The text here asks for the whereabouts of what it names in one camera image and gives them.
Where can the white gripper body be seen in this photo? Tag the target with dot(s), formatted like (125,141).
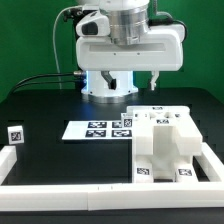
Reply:
(160,49)

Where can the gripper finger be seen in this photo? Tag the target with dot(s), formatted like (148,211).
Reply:
(155,76)
(109,79)

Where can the white chair seat part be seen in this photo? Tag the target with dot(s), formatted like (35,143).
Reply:
(156,145)

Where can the white chair back frame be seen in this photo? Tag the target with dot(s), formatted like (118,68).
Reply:
(185,133)

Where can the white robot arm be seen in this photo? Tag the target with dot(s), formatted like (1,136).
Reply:
(117,38)

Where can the white marker sheet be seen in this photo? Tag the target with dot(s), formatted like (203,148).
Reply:
(92,130)

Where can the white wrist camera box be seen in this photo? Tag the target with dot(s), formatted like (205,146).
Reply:
(93,24)

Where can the black camera on stand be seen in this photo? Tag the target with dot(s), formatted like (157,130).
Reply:
(76,15)

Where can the white workspace border frame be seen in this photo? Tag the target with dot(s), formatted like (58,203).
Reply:
(113,196)

